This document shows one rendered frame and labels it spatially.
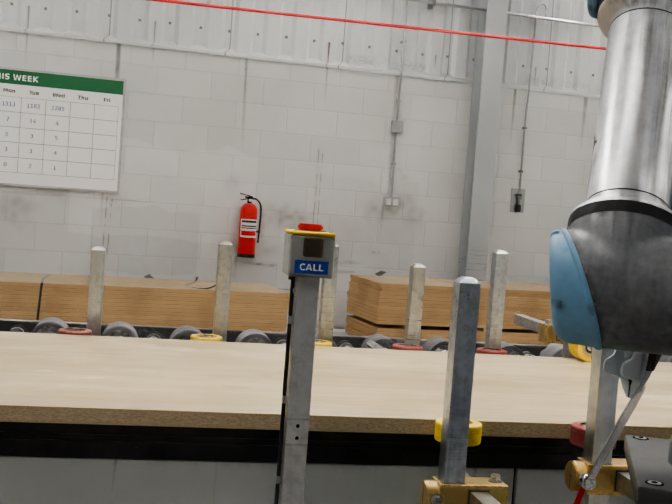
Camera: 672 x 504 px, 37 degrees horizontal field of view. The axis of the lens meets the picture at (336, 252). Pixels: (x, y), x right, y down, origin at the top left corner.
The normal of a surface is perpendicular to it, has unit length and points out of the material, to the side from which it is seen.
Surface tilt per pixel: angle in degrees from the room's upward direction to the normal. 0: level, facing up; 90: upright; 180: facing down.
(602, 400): 90
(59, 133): 90
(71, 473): 90
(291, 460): 90
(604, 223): 62
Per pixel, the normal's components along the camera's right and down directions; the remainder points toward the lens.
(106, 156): 0.29, 0.07
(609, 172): -0.66, -0.45
